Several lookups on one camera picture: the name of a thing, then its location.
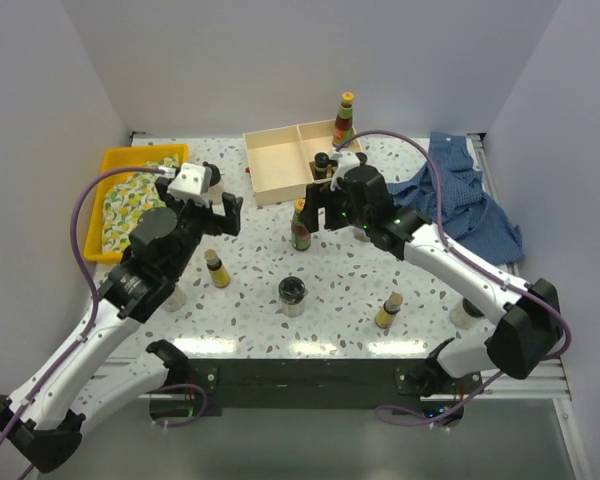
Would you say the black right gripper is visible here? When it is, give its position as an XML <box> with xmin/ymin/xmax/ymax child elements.
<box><xmin>298</xmin><ymin>181</ymin><xmax>372</xmax><ymax>234</ymax></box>

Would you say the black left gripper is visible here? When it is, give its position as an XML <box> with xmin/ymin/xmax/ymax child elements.
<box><xmin>156</xmin><ymin>178</ymin><xmax>242</xmax><ymax>277</ymax></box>

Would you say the sauce bottle green label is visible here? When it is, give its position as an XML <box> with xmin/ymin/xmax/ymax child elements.
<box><xmin>291</xmin><ymin>198</ymin><xmax>311</xmax><ymax>251</ymax></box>
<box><xmin>332</xmin><ymin>91</ymin><xmax>355</xmax><ymax>146</ymax></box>

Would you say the spice jar black lid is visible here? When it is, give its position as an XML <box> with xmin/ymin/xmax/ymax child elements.
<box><xmin>313</xmin><ymin>152</ymin><xmax>331</xmax><ymax>180</ymax></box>

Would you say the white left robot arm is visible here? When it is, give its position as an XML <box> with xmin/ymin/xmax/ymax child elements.
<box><xmin>0</xmin><ymin>193</ymin><xmax>243</xmax><ymax>473</ymax></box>

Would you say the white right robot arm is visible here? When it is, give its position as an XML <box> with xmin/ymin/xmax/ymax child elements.
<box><xmin>300</xmin><ymin>165</ymin><xmax>571</xmax><ymax>396</ymax></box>

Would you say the glass shaker jar white powder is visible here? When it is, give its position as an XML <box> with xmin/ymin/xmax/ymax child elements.
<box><xmin>203</xmin><ymin>162</ymin><xmax>224</xmax><ymax>205</ymax></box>

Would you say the beige wooden divided box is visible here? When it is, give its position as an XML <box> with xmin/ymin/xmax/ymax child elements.
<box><xmin>243</xmin><ymin>120</ymin><xmax>335</xmax><ymax>206</ymax></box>

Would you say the small yellow oil bottle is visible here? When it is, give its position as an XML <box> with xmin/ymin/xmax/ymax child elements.
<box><xmin>374</xmin><ymin>292</ymin><xmax>403</xmax><ymax>329</ymax></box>
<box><xmin>204</xmin><ymin>249</ymin><xmax>230</xmax><ymax>288</ymax></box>

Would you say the open glass jar black rim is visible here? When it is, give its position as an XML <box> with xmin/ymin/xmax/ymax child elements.
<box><xmin>278</xmin><ymin>276</ymin><xmax>307</xmax><ymax>318</ymax></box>

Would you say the yellow plastic tray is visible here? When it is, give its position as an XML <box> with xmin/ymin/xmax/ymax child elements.
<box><xmin>82</xmin><ymin>143</ymin><xmax>189</xmax><ymax>264</ymax></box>

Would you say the lemon print cloth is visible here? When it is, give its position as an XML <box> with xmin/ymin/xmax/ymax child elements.
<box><xmin>96</xmin><ymin>151</ymin><xmax>182</xmax><ymax>255</ymax></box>

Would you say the shaker jar front left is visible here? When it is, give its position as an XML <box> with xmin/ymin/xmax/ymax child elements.
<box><xmin>161</xmin><ymin>285</ymin><xmax>187</xmax><ymax>313</ymax></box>

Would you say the blue checked shirt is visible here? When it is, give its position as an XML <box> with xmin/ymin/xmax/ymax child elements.
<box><xmin>384</xmin><ymin>131</ymin><xmax>525</xmax><ymax>266</ymax></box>

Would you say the shaker jar front right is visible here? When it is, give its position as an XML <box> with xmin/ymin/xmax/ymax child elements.
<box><xmin>449</xmin><ymin>298</ymin><xmax>484</xmax><ymax>330</ymax></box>

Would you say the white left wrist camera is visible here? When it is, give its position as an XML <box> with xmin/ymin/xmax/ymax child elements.
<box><xmin>167</xmin><ymin>163</ymin><xmax>212</xmax><ymax>207</ymax></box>

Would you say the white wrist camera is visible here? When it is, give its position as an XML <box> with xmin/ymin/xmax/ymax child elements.
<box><xmin>167</xmin><ymin>163</ymin><xmax>212</xmax><ymax>207</ymax></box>
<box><xmin>330</xmin><ymin>150</ymin><xmax>367</xmax><ymax>191</ymax></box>

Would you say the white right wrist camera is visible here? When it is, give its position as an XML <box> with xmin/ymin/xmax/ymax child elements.
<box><xmin>330</xmin><ymin>150</ymin><xmax>367</xmax><ymax>191</ymax></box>

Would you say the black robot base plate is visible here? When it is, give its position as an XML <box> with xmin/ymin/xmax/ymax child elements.
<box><xmin>128</xmin><ymin>357</ymin><xmax>474</xmax><ymax>434</ymax></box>

